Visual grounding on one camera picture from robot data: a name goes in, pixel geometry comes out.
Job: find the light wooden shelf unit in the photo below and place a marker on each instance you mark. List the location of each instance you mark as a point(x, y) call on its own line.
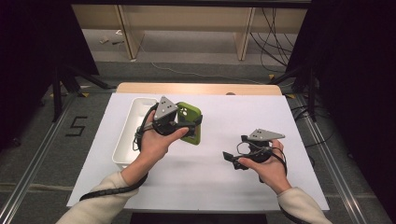
point(186, 18)

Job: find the black metal stand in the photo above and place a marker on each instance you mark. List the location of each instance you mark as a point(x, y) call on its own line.
point(312, 93)
point(56, 93)

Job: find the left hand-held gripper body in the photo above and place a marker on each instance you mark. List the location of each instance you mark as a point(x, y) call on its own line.
point(165, 109)

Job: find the green phone case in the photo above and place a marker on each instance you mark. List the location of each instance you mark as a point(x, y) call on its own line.
point(186, 113)

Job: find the dark curtain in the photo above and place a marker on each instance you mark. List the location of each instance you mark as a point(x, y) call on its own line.
point(28, 62)
point(358, 77)

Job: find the white plastic storage box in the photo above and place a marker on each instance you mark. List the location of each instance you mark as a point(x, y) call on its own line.
point(130, 137)

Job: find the person's left hand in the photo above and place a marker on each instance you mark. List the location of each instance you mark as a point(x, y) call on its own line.
point(154, 144)

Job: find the white table mat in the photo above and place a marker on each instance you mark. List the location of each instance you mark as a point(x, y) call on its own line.
point(202, 174)

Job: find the aluminium floor rail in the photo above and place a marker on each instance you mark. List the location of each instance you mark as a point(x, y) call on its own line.
point(336, 174)
point(37, 155)

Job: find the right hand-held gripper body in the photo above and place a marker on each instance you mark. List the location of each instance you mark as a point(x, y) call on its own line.
point(264, 134)

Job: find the person's right hand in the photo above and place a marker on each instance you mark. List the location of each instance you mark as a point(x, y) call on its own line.
point(274, 171)

